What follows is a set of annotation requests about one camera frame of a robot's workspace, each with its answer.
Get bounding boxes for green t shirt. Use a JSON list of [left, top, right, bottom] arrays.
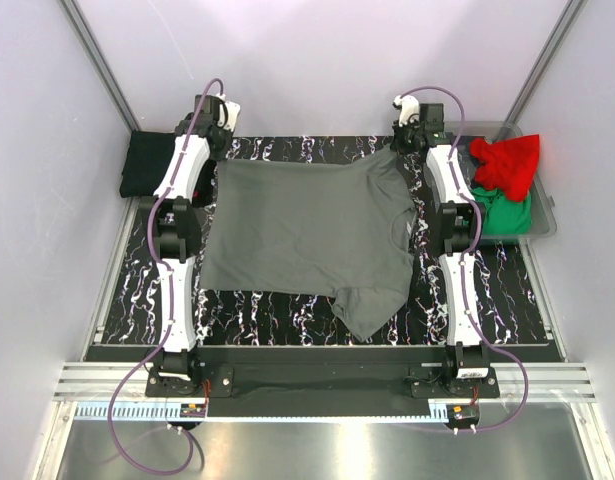
[[471, 187, 532, 236]]

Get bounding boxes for left aluminium corner post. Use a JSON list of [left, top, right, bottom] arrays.
[[58, 0, 140, 131]]

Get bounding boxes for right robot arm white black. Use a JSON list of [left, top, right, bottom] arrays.
[[392, 94, 489, 400]]

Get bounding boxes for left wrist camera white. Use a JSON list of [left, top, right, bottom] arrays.
[[218, 101, 241, 133]]

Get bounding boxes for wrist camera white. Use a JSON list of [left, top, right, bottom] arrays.
[[218, 101, 241, 133], [392, 94, 420, 127]]

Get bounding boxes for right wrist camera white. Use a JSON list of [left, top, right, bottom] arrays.
[[392, 94, 420, 127]]

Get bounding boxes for white slotted cable duct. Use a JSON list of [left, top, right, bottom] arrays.
[[75, 401, 468, 425]]

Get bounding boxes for clear plastic bin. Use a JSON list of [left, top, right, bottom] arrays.
[[419, 120, 558, 246]]

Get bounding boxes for folded black t shirt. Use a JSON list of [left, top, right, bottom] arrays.
[[119, 130, 176, 198]]

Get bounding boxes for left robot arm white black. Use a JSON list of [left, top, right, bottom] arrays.
[[139, 93, 240, 397]]

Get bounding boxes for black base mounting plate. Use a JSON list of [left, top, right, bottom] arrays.
[[144, 363, 500, 417]]

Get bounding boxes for right aluminium corner post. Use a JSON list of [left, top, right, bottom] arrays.
[[495, 0, 588, 141]]

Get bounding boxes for aluminium corner post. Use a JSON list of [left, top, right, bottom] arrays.
[[58, 0, 140, 131], [495, 0, 588, 141]]

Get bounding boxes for red t shirt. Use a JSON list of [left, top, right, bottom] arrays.
[[469, 134, 540, 202]]

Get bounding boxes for grey t shirt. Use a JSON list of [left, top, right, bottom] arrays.
[[200, 148, 417, 341]]

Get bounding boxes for aluminium frame rail front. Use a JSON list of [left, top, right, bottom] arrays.
[[55, 362, 596, 403]]

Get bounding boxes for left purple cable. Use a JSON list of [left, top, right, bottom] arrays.
[[106, 77, 226, 474]]

